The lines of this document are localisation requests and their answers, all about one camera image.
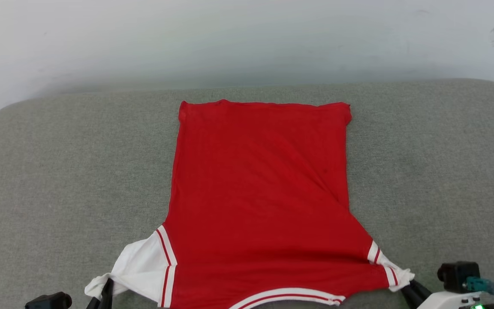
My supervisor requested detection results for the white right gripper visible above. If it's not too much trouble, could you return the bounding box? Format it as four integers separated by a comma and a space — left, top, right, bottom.
401, 280, 494, 309

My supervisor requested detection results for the red shirt with white sleeves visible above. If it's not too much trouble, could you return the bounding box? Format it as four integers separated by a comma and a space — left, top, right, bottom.
85, 100, 415, 309

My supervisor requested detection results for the black right camera cable, teal plug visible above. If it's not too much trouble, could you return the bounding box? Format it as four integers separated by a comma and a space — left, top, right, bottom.
465, 277, 494, 303

